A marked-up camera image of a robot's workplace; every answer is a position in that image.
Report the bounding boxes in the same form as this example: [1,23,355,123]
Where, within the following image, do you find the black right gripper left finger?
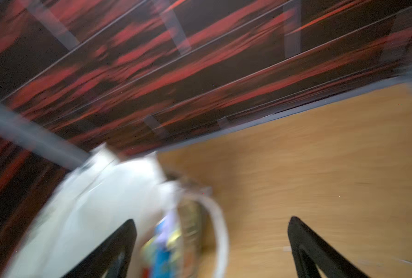
[64,219,137,278]

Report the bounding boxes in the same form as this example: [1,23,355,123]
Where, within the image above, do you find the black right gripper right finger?
[288,216,367,278]

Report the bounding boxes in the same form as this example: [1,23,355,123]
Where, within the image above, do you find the blue flashlight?
[150,222,173,278]

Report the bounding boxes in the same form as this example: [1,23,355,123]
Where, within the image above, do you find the white floral tote bag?
[3,145,230,278]

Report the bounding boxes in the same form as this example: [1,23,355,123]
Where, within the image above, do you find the lilac flashlight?
[157,208,178,244]

